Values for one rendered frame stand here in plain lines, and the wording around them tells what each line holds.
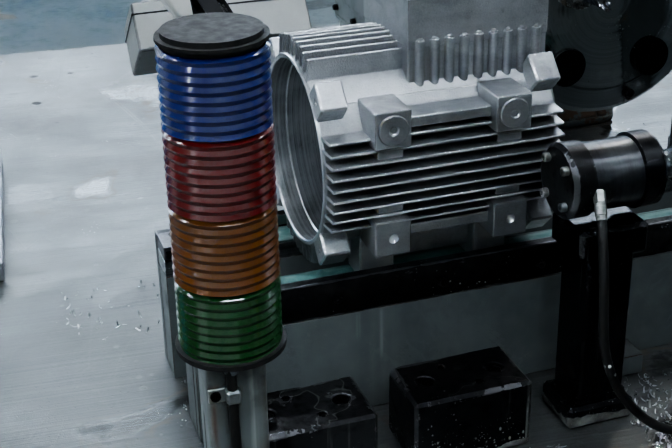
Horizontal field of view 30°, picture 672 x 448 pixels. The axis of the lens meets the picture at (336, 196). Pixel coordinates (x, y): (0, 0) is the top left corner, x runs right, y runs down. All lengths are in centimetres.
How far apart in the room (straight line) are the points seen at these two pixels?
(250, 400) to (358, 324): 30
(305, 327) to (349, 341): 4
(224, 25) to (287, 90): 43
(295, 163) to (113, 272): 30
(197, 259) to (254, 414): 12
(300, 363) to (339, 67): 24
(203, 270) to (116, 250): 69
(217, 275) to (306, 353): 36
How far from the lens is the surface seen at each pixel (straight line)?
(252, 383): 74
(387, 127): 93
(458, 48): 99
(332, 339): 103
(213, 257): 67
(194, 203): 66
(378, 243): 97
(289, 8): 123
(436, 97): 98
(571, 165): 95
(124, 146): 163
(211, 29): 65
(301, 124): 110
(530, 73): 101
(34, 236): 142
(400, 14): 98
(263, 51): 64
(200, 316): 69
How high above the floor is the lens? 141
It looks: 25 degrees down
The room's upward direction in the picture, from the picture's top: 1 degrees counter-clockwise
